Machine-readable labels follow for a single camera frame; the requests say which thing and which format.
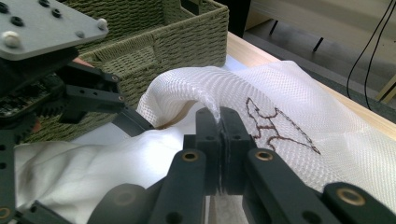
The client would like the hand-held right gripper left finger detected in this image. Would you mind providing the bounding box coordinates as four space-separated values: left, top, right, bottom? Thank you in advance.
148 106 222 224

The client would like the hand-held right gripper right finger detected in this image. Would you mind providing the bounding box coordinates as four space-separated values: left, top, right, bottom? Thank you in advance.
219 106 344 224

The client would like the white garment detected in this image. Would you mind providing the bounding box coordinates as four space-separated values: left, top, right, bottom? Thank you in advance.
13 125 188 224

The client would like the green woven basket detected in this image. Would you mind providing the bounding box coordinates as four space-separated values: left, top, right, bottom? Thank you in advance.
22 0 231 145

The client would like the white mesh laundry bag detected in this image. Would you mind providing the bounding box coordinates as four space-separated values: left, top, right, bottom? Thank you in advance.
135 60 396 216

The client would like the beige wooden cabinet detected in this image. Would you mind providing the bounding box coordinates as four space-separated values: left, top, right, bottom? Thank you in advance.
242 0 396 106

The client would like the black power cable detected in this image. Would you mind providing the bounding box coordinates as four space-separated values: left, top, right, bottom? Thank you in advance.
363 18 396 110
346 0 396 100

